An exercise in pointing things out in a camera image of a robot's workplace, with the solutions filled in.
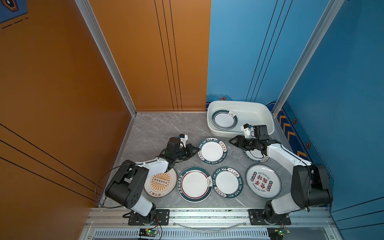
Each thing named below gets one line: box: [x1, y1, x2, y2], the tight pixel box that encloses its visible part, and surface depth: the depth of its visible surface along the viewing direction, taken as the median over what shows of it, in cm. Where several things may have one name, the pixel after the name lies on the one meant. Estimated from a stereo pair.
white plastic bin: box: [207, 100, 275, 138], surface depth 118 cm
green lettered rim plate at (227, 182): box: [212, 166, 244, 199], surface depth 87 cm
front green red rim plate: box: [177, 166, 213, 202], surface depth 85 cm
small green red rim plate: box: [211, 109, 238, 130], surface depth 116 cm
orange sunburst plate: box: [143, 168, 178, 198], surface depth 85 cm
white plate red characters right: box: [246, 163, 282, 199], surface depth 86 cm
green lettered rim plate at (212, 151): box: [197, 137, 228, 165], surface depth 89 cm
